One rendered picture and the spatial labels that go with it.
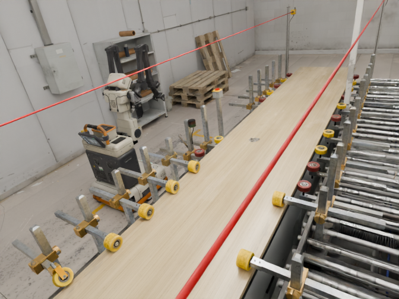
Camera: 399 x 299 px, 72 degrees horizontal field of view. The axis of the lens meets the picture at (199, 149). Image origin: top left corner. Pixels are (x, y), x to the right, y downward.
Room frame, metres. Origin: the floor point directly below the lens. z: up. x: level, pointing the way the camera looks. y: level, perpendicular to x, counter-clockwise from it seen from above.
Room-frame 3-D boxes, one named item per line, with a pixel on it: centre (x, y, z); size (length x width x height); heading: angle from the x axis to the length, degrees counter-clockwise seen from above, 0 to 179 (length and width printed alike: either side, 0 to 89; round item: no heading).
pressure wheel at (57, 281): (0.87, 0.70, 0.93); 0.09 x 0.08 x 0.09; 54
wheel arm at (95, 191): (1.38, 0.55, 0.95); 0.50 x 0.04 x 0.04; 54
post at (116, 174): (1.40, 0.51, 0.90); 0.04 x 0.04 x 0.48; 54
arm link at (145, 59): (2.98, 0.42, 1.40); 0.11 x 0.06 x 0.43; 54
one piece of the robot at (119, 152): (2.65, 0.93, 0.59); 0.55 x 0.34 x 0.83; 54
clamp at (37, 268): (0.98, 0.82, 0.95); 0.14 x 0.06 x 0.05; 144
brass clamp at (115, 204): (1.38, 0.52, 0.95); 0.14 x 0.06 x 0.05; 144
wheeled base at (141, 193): (2.73, 0.87, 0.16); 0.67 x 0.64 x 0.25; 144
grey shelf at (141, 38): (4.84, 0.97, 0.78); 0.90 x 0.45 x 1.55; 144
